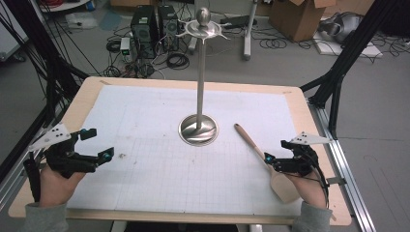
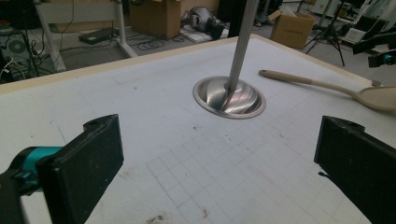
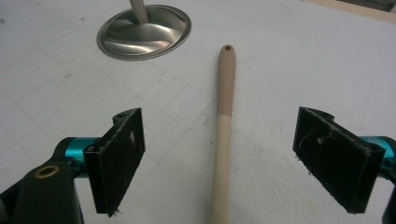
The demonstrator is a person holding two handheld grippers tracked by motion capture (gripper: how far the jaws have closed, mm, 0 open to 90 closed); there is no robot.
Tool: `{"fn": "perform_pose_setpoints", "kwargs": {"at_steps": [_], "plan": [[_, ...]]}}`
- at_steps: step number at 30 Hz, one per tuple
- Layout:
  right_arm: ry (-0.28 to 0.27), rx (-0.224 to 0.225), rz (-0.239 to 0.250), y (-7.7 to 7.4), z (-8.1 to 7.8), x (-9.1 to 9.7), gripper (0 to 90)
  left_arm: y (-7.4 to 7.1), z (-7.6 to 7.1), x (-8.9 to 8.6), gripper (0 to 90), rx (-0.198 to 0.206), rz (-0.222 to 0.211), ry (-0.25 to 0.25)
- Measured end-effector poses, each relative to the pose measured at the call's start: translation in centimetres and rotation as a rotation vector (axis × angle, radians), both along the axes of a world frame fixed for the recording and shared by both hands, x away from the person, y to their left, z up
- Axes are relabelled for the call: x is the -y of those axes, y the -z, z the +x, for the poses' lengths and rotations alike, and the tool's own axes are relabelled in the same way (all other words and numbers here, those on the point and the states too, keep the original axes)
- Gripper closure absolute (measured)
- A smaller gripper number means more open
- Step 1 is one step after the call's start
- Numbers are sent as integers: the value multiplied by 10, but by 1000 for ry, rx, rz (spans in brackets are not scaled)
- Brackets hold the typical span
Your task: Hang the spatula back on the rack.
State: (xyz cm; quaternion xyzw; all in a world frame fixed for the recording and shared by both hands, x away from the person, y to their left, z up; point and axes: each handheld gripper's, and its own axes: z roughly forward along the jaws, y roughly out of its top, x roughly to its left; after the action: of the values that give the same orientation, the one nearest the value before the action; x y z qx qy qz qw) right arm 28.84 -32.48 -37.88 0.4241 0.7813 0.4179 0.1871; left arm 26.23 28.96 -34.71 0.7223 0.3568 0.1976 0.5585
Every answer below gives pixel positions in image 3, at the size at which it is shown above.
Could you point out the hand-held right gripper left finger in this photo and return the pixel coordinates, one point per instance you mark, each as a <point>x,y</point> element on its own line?
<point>116,161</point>

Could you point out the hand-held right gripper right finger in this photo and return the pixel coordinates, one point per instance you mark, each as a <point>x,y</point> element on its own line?
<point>336,158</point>

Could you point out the steel utensil stand with hooks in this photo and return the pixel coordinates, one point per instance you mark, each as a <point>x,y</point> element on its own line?
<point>143,35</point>

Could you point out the white grid mat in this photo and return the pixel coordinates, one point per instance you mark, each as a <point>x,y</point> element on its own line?
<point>295,71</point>

